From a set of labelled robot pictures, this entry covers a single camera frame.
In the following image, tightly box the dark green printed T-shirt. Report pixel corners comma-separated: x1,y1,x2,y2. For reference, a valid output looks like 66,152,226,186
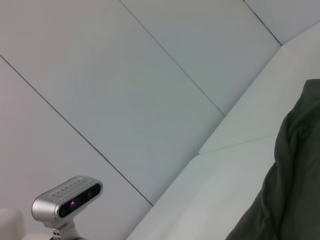
224,78,320,240

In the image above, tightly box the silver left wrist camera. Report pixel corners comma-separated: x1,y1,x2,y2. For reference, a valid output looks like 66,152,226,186
31,175,104,223

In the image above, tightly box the silver left camera bracket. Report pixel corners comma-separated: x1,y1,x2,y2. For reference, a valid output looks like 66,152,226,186
43,219,83,240

